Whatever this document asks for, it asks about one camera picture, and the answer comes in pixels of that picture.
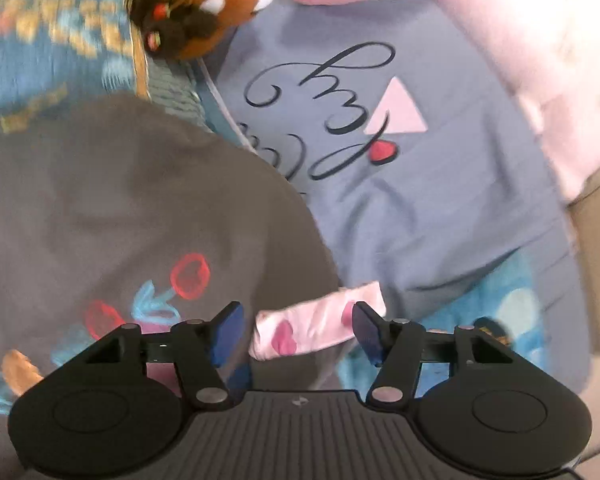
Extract grey flower-print t-shirt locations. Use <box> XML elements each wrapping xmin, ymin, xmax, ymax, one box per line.
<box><xmin>0</xmin><ymin>92</ymin><xmax>351</xmax><ymax>461</ymax></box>

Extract grey-blue script-print sofa cover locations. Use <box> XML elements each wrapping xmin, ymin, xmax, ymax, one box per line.
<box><xmin>200</xmin><ymin>0</ymin><xmax>588</xmax><ymax>311</ymax></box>

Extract blue cartoon-print pillow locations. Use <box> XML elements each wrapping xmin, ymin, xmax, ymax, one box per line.
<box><xmin>340</xmin><ymin>250</ymin><xmax>596</xmax><ymax>401</ymax></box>

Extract pink heart-print garment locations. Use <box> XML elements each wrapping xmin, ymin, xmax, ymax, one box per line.
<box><xmin>249</xmin><ymin>281</ymin><xmax>386</xmax><ymax>362</ymax></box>

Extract pink plush toy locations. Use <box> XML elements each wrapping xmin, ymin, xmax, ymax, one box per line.
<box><xmin>292</xmin><ymin>0</ymin><xmax>600</xmax><ymax>203</ymax></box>

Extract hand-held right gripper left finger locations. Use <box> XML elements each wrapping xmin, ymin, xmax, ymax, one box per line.
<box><xmin>82</xmin><ymin>301</ymin><xmax>245</xmax><ymax>407</ymax></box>

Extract red panda plush toy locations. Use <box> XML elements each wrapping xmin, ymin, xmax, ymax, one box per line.
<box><xmin>128</xmin><ymin>0</ymin><xmax>273</xmax><ymax>61</ymax></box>

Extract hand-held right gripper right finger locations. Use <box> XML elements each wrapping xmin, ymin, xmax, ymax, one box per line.
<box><xmin>351</xmin><ymin>301</ymin><xmax>513</xmax><ymax>406</ymax></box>

